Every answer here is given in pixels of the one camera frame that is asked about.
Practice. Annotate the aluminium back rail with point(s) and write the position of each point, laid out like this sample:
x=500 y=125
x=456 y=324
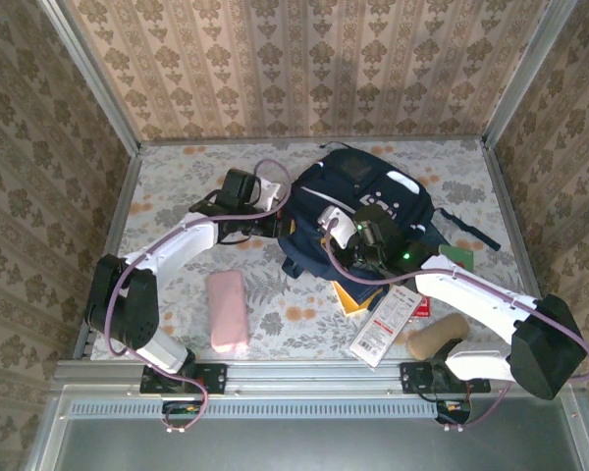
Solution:
x=201 y=141

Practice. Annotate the floral print tablecloth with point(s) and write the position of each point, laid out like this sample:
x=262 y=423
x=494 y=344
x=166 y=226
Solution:
x=294 y=336

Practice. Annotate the aluminium side rail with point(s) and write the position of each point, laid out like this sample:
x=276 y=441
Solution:
x=119 y=211
x=520 y=245

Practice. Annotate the tan fabric pouch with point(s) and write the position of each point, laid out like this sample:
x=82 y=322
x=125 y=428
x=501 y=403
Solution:
x=437 y=336

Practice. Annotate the red package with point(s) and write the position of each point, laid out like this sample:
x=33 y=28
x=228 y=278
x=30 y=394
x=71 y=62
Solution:
x=422 y=309

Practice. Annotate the navy blue backpack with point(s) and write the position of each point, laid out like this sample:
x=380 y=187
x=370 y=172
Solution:
x=324 y=196

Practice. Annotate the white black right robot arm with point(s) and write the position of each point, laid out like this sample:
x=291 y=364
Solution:
x=471 y=299

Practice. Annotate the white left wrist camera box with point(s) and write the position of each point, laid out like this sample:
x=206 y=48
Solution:
x=270 y=191

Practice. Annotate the green card with house print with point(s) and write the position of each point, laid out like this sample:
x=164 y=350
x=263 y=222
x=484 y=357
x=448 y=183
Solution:
x=459 y=255

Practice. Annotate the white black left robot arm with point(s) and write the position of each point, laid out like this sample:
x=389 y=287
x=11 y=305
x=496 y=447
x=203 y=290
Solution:
x=176 y=245

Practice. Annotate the pink pencil case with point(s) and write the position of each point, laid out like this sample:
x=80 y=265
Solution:
x=228 y=314

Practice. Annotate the yellow paperback book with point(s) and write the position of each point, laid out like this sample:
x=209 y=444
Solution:
x=351 y=306

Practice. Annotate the aluminium frame post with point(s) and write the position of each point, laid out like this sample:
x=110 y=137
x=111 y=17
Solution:
x=92 y=73
x=530 y=73

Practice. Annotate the aluminium front rail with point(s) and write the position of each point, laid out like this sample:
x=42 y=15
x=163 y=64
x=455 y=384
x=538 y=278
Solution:
x=314 y=375

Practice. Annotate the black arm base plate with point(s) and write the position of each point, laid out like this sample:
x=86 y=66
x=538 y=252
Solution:
x=412 y=378
x=216 y=378

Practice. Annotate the white stationery blister pack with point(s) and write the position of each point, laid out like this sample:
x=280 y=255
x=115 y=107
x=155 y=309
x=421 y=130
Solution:
x=383 y=324

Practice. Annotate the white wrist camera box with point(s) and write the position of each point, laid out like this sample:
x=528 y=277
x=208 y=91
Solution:
x=338 y=228
x=270 y=191

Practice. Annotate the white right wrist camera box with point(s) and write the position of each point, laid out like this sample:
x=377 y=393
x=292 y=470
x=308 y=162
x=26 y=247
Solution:
x=338 y=228

